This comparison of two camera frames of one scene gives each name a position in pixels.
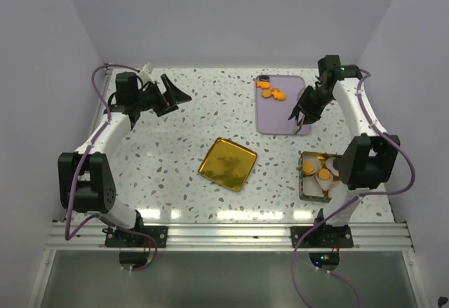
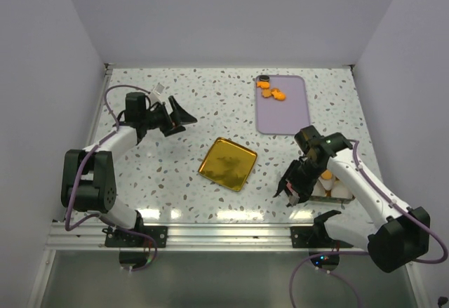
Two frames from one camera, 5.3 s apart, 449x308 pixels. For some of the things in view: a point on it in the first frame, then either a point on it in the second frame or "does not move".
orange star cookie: [278, 95] does not move
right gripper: [312, 114] to [303, 190]
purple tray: [272, 115] does not move
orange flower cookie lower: [266, 92] does not move
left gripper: [173, 95] to [178, 116]
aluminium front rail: [367, 235] does not move
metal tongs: [296, 129] to [293, 200]
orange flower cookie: [263, 84] does not move
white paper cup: [325, 184] does not move
